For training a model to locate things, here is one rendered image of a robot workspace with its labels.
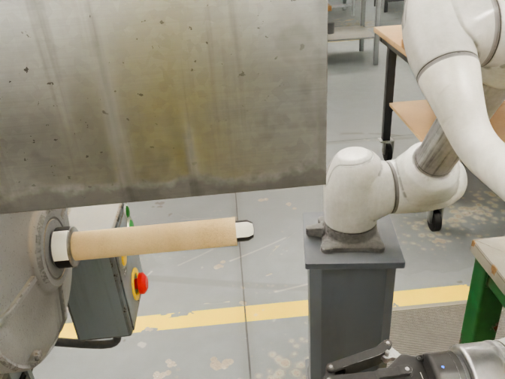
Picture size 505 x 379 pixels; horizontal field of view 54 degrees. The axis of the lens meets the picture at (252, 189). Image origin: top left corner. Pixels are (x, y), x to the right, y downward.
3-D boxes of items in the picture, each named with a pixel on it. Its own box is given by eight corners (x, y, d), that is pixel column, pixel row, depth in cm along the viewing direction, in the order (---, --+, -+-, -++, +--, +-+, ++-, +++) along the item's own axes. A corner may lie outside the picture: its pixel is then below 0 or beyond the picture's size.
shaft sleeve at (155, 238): (82, 247, 57) (76, 266, 55) (74, 225, 56) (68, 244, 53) (236, 233, 58) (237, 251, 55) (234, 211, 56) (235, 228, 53)
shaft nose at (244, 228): (236, 232, 57) (237, 246, 55) (234, 216, 56) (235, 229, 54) (253, 231, 57) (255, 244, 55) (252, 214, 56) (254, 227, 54)
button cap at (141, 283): (126, 300, 91) (122, 283, 89) (130, 286, 95) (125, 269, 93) (147, 298, 91) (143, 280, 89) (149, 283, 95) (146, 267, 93)
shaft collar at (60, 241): (68, 250, 58) (58, 277, 54) (56, 219, 56) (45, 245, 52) (84, 248, 58) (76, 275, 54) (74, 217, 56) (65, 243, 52)
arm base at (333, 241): (305, 219, 158) (304, 204, 155) (376, 218, 156) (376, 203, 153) (306, 253, 142) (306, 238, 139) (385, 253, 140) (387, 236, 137)
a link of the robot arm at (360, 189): (317, 207, 153) (317, 142, 142) (375, 201, 154) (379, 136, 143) (329, 237, 139) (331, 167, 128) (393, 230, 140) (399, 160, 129)
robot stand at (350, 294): (305, 362, 196) (302, 211, 162) (376, 362, 194) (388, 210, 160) (307, 425, 172) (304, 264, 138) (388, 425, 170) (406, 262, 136)
